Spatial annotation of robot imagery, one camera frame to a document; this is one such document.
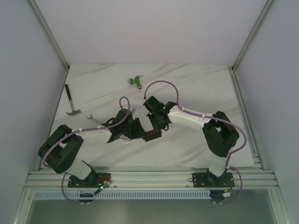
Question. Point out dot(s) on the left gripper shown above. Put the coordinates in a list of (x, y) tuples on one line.
[(136, 129)]

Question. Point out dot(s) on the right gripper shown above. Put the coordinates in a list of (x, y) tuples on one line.
[(155, 127)]

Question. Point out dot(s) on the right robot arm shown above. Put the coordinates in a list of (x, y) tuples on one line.
[(220, 136)]

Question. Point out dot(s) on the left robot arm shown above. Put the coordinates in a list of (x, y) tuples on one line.
[(59, 151)]

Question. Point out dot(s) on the silver open-end wrench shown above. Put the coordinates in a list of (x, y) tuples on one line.
[(91, 117)]

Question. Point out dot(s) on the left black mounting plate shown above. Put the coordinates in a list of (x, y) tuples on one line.
[(92, 181)]

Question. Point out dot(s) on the black mounting plate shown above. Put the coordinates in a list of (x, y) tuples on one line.
[(208, 180), (92, 181)]

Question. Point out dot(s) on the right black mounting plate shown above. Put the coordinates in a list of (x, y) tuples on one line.
[(208, 180)]

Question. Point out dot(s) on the white slotted cable duct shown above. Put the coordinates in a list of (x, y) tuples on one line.
[(131, 194)]

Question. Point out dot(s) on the claw hammer black handle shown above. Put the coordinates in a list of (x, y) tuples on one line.
[(73, 111)]

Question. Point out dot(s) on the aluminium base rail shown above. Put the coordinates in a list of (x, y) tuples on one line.
[(152, 178)]

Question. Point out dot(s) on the left aluminium frame post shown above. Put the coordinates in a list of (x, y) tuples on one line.
[(48, 33)]

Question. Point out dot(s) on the aluminium frame post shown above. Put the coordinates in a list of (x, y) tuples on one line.
[(253, 33), (48, 33)]

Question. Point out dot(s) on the right aluminium frame post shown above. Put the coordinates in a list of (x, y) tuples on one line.
[(253, 33)]

